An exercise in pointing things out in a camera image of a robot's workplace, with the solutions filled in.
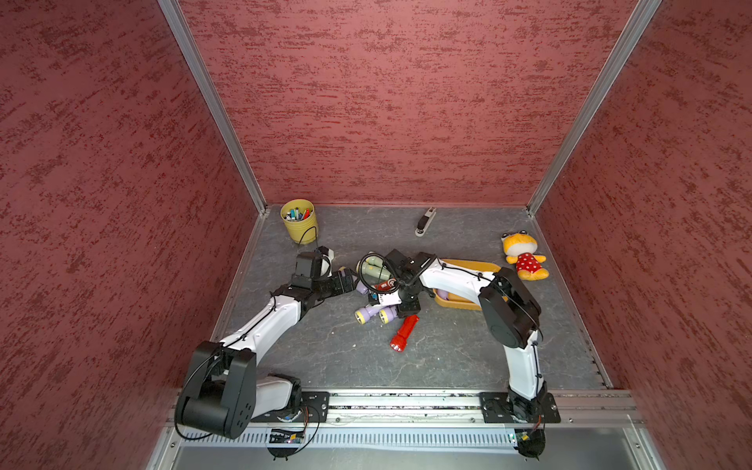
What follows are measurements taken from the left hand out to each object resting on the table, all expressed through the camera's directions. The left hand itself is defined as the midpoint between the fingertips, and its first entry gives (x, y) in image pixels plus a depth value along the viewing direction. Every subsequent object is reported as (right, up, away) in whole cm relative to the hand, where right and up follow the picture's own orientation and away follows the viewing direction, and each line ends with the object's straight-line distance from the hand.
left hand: (348, 285), depth 87 cm
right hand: (+17, -8, +4) cm, 19 cm away
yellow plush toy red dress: (+59, +11, +13) cm, 62 cm away
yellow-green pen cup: (-20, +22, +17) cm, 34 cm away
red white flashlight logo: (+12, -1, +7) cm, 14 cm away
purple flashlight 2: (+12, -9, 0) cm, 15 cm away
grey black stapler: (+27, +21, +24) cm, 41 cm away
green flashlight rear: (+7, +5, +10) cm, 14 cm away
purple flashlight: (+4, -9, 0) cm, 10 cm away
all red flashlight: (+16, -15, -5) cm, 22 cm away
